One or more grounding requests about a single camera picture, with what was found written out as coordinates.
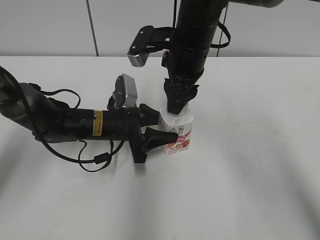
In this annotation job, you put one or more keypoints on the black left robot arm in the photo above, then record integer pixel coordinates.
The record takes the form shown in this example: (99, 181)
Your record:
(52, 121)

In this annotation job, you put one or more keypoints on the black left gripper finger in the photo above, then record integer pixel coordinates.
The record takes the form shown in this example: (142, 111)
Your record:
(148, 116)
(152, 139)

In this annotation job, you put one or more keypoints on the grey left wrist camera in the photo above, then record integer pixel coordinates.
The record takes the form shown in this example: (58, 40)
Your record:
(125, 92)

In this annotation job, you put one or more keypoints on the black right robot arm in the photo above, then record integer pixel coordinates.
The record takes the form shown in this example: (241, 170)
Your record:
(253, 28)

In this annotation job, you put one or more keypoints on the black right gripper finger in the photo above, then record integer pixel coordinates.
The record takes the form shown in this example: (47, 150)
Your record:
(192, 93)
(176, 87)

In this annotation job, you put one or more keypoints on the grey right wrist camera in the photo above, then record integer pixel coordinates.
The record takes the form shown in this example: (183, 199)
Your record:
(148, 40)

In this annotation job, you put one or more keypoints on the white square drink bottle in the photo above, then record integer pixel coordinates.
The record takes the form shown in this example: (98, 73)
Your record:
(180, 124)

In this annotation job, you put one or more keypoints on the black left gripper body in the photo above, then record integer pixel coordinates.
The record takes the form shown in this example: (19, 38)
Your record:
(123, 125)

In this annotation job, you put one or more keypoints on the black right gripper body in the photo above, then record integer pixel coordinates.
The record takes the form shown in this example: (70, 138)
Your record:
(184, 63)

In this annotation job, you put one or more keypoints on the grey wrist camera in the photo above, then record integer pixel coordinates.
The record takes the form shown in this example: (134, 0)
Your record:
(125, 92)
(148, 40)

